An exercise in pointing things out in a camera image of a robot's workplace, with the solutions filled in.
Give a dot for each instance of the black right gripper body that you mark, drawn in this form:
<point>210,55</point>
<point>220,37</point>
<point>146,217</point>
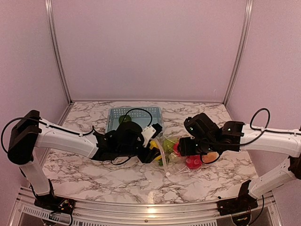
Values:
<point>204,146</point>

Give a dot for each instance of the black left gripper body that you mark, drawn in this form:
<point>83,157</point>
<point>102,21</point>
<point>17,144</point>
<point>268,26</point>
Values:
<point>127,150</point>

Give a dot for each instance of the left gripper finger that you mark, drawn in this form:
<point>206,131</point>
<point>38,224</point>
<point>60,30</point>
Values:
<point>148,157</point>
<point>153,146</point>

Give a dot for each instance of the green fake pear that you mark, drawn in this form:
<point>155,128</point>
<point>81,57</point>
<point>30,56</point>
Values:
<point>168,145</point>

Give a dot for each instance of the clear zip top bag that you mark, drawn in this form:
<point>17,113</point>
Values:
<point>171,162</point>

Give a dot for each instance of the light blue plastic basket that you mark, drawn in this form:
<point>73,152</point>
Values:
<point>143,116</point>

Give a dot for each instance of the red fake apple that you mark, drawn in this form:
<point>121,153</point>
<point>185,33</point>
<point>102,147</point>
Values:
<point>175,149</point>

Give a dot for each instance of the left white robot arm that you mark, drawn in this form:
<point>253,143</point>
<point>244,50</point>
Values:
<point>31,131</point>

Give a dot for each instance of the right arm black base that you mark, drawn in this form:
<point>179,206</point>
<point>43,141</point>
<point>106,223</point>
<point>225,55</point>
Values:
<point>243,202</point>

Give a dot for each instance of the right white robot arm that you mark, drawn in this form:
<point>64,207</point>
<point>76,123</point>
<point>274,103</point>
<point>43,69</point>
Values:
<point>236,136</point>

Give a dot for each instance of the orange fake peach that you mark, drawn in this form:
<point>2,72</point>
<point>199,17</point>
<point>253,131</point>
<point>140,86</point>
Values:
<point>210,157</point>

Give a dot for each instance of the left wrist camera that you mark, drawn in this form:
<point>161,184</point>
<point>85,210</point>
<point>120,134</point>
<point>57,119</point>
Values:
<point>150,132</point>

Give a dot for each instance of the right aluminium frame post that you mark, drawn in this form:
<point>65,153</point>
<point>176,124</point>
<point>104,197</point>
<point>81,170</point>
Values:
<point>240,51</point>

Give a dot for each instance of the aluminium frame post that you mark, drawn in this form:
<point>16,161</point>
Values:
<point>55,46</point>
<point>240,51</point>

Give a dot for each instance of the front aluminium table rail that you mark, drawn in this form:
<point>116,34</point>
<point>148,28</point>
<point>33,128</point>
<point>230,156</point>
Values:
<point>97,213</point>

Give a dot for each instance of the left aluminium frame post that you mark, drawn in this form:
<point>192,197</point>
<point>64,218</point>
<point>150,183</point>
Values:
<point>55,46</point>

